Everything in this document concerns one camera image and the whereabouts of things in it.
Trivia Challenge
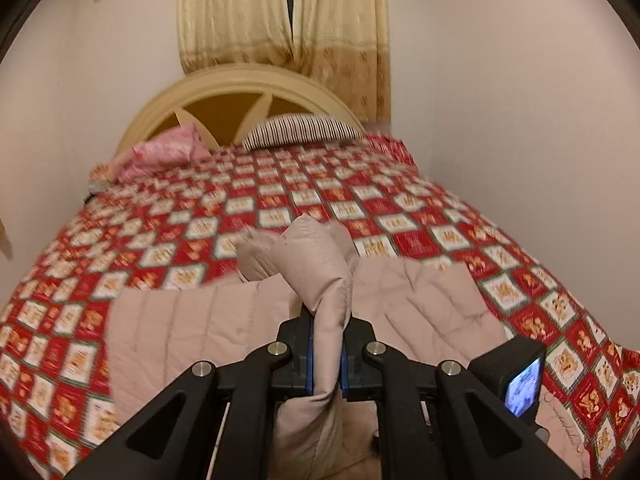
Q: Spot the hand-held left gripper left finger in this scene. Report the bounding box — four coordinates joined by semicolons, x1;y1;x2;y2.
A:
65;307;316;480

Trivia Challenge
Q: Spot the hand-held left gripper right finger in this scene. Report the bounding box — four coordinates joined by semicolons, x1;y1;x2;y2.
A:
341;316;581;480

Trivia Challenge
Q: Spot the beige puffer jacket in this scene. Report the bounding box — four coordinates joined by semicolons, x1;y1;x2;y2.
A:
105;214;593;480

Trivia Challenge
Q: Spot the red checkered printed bedspread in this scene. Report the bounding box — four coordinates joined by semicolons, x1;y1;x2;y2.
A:
0;132;640;480

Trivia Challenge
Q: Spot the black white striped pillow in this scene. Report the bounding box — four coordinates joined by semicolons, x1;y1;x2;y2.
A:
240;114;363;152

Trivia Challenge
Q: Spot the pink floral pillow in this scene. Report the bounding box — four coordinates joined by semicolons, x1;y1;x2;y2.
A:
90;125;213;186

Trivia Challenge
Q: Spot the cream arched headboard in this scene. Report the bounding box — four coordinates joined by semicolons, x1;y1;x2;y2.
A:
115;67;368;158

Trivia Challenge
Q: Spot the yellow patterned curtain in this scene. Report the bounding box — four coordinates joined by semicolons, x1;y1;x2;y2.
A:
172;0;392;123

